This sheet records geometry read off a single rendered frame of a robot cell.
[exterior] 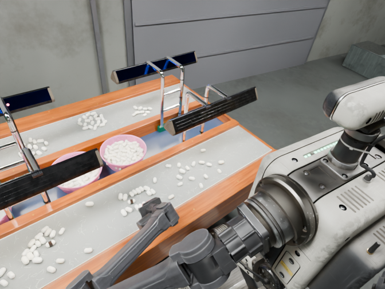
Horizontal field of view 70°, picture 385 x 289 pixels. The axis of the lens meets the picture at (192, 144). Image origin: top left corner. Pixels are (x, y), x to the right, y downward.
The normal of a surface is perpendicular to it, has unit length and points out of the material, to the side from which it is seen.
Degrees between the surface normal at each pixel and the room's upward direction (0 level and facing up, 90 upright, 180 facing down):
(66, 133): 0
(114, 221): 0
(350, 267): 89
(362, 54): 90
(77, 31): 90
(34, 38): 90
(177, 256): 61
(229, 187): 0
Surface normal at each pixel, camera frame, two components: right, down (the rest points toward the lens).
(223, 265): 0.22, 0.01
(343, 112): -0.86, 0.28
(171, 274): -0.10, 0.20
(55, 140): 0.09, -0.75
